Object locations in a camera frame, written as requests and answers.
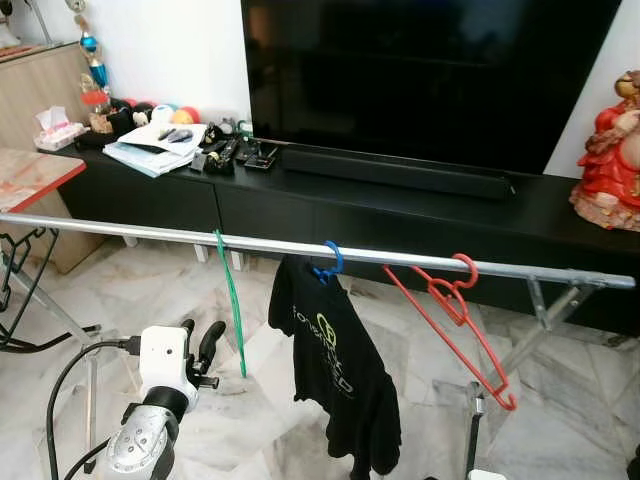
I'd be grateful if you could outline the green plastic hanger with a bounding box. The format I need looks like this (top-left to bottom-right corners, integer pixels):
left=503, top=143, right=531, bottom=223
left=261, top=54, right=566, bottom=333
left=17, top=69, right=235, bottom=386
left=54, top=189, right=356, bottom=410
left=213, top=229, right=249, bottom=379

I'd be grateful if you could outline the blue plastic hanger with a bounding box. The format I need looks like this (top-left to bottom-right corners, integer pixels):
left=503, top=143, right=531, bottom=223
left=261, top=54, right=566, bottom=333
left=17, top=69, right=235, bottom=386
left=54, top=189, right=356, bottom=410
left=308, top=240, right=345, bottom=283

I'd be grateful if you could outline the red plastic hanger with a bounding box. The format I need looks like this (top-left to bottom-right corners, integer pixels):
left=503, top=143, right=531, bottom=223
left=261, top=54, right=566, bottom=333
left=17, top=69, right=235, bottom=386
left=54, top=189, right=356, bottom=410
left=382, top=253, right=519, bottom=412

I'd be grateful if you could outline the silver metal clothes rack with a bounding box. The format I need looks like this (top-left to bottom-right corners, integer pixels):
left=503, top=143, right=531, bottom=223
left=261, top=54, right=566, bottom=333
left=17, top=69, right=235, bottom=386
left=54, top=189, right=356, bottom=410
left=0, top=212, right=638, bottom=480

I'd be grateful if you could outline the black fonemax print T-shirt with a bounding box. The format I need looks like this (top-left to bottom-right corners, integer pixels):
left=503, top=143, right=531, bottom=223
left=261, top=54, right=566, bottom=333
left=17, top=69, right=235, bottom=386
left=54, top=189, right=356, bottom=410
left=267, top=255, right=403, bottom=479

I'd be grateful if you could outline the stack of white papers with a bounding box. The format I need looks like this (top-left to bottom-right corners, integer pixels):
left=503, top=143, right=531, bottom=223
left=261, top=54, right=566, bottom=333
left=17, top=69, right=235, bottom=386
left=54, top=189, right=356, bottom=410
left=102, top=122, right=208, bottom=179

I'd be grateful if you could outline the marble top folding table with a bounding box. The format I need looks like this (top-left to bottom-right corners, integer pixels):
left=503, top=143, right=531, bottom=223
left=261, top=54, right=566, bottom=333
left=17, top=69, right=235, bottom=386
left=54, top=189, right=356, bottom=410
left=0, top=148, right=101, bottom=353

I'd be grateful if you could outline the black plush toy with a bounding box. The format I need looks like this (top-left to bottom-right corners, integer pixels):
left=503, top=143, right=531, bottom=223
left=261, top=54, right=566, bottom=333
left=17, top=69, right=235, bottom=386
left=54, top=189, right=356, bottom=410
left=108, top=98, right=156, bottom=129

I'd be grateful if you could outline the black television console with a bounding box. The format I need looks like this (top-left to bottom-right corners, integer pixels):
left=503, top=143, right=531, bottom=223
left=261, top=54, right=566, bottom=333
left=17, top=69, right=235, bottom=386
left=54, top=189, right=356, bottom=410
left=55, top=140, right=640, bottom=336

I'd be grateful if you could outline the jar with red lid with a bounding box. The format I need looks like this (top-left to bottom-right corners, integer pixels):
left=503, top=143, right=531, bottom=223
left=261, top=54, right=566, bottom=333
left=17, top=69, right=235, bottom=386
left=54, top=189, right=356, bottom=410
left=88, top=103, right=114, bottom=134

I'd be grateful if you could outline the white tissue pack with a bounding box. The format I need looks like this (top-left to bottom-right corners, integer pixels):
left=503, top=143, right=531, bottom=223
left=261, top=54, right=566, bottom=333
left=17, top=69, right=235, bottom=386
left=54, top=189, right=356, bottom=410
left=33, top=105, right=89, bottom=151

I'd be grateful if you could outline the red robed figurine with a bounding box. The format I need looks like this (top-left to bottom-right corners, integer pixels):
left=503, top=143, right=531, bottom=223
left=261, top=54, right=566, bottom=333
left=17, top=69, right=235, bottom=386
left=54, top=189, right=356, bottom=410
left=570, top=70, right=640, bottom=231

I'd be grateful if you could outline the light wooden cabinet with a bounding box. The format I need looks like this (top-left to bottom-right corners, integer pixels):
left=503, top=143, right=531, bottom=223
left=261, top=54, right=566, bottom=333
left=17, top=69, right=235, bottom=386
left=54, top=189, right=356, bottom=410
left=0, top=42, right=106, bottom=273

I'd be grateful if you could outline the blue gold trophy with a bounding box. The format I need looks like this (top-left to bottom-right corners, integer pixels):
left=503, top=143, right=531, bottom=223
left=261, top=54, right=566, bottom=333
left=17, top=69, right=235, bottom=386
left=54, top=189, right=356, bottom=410
left=65, top=0, right=111, bottom=106

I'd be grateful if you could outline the black flat television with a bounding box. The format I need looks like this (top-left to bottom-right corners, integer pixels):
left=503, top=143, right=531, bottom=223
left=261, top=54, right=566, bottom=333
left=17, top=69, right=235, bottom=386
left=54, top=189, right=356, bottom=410
left=240, top=0, right=626, bottom=179

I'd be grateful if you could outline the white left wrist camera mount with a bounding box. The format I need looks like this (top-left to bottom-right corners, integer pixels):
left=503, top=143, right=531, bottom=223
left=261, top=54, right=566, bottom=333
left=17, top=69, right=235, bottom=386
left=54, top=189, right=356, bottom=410
left=137, top=325, right=194, bottom=403

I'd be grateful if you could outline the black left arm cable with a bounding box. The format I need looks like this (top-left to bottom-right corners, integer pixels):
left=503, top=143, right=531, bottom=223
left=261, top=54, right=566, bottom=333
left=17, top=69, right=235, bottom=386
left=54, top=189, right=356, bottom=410
left=45, top=337, right=142, bottom=480

